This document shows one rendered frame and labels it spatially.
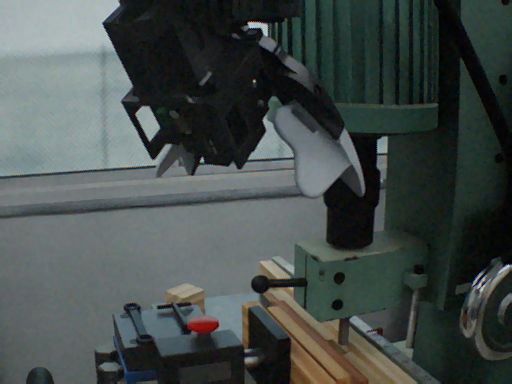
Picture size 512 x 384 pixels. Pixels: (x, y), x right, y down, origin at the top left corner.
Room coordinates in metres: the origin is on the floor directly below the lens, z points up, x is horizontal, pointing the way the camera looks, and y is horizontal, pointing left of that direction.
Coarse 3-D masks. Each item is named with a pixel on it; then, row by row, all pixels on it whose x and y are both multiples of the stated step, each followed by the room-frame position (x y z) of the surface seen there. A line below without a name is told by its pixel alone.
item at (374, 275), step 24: (312, 240) 0.63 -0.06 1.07; (384, 240) 0.62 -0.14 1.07; (408, 240) 0.62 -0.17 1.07; (312, 264) 0.58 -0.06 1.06; (336, 264) 0.57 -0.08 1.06; (360, 264) 0.58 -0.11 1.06; (384, 264) 0.59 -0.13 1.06; (408, 264) 0.60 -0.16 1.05; (312, 288) 0.58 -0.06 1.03; (336, 288) 0.57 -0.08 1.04; (360, 288) 0.58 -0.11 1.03; (384, 288) 0.59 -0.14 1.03; (408, 288) 0.60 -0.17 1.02; (312, 312) 0.58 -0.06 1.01; (336, 312) 0.57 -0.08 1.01; (360, 312) 0.58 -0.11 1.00
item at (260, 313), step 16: (256, 320) 0.59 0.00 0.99; (272, 320) 0.58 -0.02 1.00; (256, 336) 0.59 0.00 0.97; (272, 336) 0.55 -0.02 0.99; (288, 336) 0.55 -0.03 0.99; (256, 352) 0.57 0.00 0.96; (272, 352) 0.55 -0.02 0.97; (288, 352) 0.54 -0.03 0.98; (256, 368) 0.57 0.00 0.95; (272, 368) 0.55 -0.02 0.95; (288, 368) 0.54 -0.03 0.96
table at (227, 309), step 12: (204, 300) 0.85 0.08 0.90; (216, 300) 0.86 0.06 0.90; (228, 300) 0.86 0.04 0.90; (240, 300) 0.86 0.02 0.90; (252, 300) 0.86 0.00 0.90; (264, 300) 0.86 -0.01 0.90; (216, 312) 0.81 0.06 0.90; (228, 312) 0.81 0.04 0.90; (240, 312) 0.81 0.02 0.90; (228, 324) 0.77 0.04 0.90; (240, 324) 0.77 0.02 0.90; (240, 336) 0.73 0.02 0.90
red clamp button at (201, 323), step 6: (192, 318) 0.53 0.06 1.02; (198, 318) 0.52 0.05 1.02; (204, 318) 0.52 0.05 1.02; (210, 318) 0.52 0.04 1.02; (216, 318) 0.53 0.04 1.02; (192, 324) 0.51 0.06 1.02; (198, 324) 0.51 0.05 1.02; (204, 324) 0.51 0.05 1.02; (210, 324) 0.51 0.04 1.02; (216, 324) 0.52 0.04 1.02; (192, 330) 0.51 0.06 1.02; (198, 330) 0.51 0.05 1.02; (204, 330) 0.51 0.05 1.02; (210, 330) 0.51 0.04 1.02
